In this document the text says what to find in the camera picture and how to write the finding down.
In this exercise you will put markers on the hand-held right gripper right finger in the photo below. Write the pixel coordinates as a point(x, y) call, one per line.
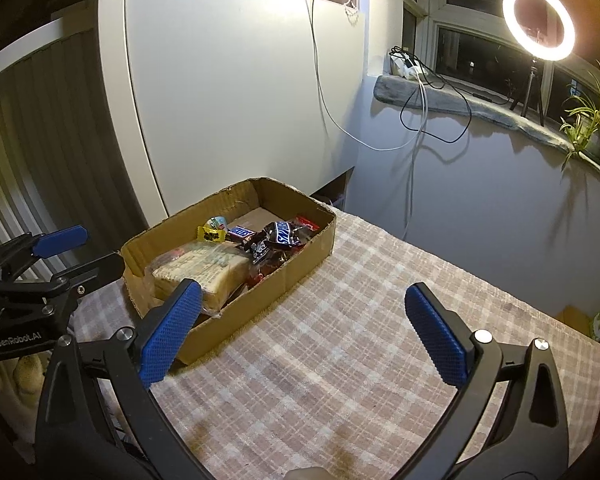
point(437, 335)

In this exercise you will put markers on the dark blue patterned packet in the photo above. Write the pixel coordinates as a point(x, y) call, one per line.
point(257, 249)

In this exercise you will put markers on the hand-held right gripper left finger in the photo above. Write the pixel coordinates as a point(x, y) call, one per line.
point(170, 330)

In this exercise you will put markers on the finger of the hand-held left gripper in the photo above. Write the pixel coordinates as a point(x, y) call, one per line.
point(60, 241)
point(100, 267)

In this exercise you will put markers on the brown cardboard box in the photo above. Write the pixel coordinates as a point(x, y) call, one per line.
point(300, 275)

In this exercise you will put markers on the potted spider plant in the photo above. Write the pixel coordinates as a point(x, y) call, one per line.
point(595, 120)

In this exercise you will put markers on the white cabinet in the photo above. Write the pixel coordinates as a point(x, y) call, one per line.
point(230, 110)

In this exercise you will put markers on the clear bread packet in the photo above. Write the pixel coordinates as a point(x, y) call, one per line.
point(215, 270)

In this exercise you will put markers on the brown chocolate bar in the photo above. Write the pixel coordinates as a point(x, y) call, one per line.
point(241, 232)

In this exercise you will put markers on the Snickers bar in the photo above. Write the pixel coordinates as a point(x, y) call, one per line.
point(282, 232)

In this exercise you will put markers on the yellow candy packet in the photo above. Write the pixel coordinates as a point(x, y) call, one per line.
point(211, 234)

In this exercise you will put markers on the white power strip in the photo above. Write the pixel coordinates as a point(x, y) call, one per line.
point(405, 67)

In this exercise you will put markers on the black tripod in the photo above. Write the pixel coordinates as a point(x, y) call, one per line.
point(534, 77)

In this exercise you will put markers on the clear red-edged snack packet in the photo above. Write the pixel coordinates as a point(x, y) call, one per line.
point(307, 223)

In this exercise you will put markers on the small round snack cup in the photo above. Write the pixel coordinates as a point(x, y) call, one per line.
point(218, 222)

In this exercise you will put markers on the pale yellow object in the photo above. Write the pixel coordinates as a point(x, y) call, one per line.
point(27, 372)

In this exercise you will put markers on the grey ribbed panel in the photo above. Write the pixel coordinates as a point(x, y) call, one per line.
point(55, 135)

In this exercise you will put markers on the plaid tablecloth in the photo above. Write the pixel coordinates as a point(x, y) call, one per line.
point(355, 335)

